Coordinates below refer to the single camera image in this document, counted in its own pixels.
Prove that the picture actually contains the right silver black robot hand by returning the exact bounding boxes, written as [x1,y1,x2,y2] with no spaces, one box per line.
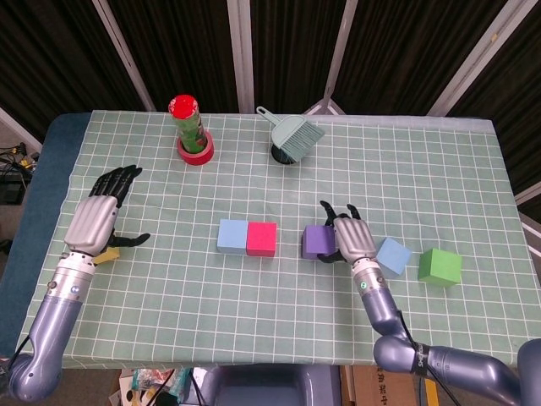
[317,200,378,266]

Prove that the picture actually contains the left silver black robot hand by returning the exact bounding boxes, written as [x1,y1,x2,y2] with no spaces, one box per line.
[63,165,152,258]

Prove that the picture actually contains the purple foam cube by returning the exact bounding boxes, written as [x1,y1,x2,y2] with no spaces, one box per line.
[300,225,338,260]

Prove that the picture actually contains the light blue foam cube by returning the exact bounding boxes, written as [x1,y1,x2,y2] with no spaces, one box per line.
[374,237,413,279]
[216,218,249,255]

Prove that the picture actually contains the pink foam cube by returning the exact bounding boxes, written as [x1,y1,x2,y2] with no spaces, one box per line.
[246,221,278,258]

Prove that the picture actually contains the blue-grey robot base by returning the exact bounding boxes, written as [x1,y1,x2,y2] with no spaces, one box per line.
[192,364,342,406]

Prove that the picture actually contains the yellow foam cube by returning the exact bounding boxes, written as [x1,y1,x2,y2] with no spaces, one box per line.
[92,247,122,266]

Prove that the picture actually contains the black electronics box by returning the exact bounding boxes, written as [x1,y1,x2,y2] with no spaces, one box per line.
[0,179,26,205]

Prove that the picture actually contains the green foam cube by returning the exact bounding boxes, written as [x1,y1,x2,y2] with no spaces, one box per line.
[418,247,463,288]

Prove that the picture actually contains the green checked tablecloth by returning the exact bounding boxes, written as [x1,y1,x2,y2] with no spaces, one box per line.
[19,108,541,368]

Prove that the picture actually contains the teal hand brush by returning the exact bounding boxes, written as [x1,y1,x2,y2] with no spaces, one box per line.
[255,106,325,163]

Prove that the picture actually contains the red tape roll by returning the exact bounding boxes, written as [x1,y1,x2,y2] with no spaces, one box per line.
[176,130,216,167]

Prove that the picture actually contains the green can with red lid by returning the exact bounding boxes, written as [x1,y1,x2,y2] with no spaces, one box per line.
[168,94,210,154]

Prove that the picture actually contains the brown cardboard box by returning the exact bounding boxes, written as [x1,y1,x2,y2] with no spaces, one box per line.
[344,365,424,406]

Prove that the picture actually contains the colourful printed bag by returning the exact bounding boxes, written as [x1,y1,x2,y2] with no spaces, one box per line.
[117,366,194,406]

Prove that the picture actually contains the tangled cable bundle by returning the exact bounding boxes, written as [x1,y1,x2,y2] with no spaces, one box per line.
[0,143,41,178]

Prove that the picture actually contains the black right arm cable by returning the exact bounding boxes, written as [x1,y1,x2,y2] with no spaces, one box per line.
[396,310,460,406]

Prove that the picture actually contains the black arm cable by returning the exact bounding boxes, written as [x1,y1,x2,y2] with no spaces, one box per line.
[7,333,35,371]
[396,310,460,406]

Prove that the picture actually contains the white frame bar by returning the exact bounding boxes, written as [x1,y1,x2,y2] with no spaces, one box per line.
[514,182,541,204]
[518,211,541,238]
[0,106,44,153]

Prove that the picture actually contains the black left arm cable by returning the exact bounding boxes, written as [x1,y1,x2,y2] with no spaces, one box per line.
[7,333,35,371]

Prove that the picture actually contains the white partition frame post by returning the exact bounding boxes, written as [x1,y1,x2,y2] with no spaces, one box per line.
[227,0,254,113]
[426,0,533,116]
[303,0,361,116]
[91,0,156,112]

